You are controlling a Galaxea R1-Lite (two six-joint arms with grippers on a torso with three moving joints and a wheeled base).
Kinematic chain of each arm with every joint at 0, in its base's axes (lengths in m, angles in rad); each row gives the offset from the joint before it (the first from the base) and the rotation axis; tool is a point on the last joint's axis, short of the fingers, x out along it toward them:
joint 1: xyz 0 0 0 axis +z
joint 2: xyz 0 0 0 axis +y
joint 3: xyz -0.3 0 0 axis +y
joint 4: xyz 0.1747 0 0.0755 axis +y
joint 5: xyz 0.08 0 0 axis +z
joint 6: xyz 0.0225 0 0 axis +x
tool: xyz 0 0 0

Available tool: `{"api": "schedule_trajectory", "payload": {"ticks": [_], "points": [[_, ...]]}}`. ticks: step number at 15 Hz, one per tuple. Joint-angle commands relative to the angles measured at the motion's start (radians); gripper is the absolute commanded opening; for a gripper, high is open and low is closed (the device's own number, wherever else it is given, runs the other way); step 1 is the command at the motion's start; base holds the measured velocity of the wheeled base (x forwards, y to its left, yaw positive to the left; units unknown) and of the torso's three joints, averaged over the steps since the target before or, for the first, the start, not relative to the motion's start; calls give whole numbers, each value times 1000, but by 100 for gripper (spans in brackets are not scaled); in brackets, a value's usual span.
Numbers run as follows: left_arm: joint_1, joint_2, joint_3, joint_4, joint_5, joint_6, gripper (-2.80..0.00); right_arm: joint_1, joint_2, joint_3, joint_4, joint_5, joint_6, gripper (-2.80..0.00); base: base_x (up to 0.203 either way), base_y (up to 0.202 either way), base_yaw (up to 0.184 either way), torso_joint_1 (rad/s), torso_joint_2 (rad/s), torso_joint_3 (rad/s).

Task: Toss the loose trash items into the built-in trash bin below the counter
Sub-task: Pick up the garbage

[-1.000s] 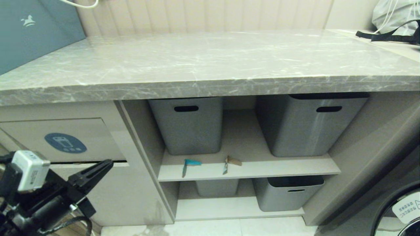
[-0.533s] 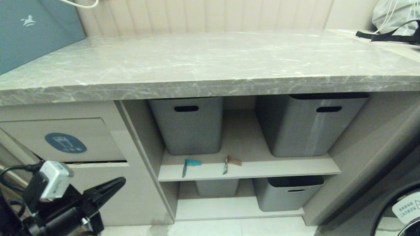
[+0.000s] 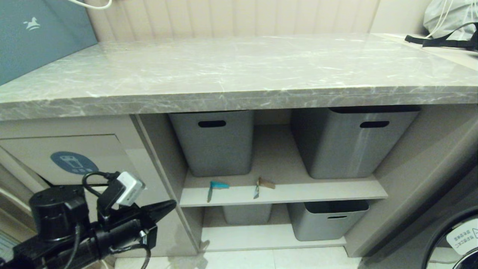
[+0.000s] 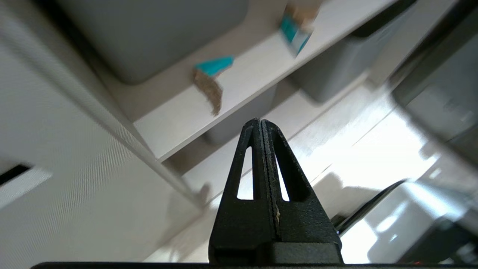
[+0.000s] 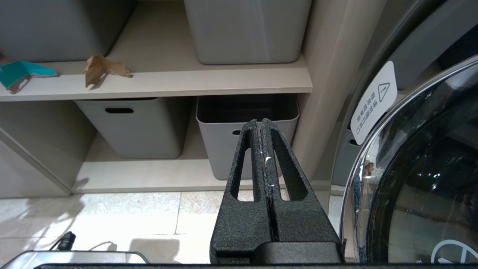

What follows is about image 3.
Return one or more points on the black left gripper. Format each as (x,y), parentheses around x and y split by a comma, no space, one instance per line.
(127,228)

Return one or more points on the small teal cardboard scrap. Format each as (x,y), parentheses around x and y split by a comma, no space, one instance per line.
(218,185)

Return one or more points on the brown cardboard scrap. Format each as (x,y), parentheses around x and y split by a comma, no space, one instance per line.
(266,183)

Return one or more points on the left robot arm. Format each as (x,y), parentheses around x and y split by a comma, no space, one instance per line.
(56,209)

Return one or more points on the small gray storage bin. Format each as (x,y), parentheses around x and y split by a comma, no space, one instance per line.
(246,215)

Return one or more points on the beige shelf board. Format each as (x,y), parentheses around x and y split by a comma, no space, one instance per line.
(261,239)
(283,190)

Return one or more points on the beige trash flap door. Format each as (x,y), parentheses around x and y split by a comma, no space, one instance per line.
(37,157)

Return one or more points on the open gray storage bin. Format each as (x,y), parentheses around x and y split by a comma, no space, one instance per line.
(325,228)

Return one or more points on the large gray storage bin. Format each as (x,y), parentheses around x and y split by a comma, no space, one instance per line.
(347,149)

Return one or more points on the teal box with horse logo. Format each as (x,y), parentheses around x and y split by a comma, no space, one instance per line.
(37,37)

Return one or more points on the gray washing machine front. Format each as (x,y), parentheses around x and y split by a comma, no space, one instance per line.
(410,243)

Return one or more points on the chrome glass washer door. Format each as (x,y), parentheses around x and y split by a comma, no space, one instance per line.
(437,254)

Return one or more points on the white warning sticker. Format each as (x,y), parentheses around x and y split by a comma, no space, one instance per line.
(465,237)

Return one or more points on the gray fabric bag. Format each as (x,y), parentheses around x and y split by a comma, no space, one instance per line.
(452,15)

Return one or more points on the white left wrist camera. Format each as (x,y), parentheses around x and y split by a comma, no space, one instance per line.
(130,188)

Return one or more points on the beige cabinet frame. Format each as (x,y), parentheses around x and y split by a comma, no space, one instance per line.
(410,168)

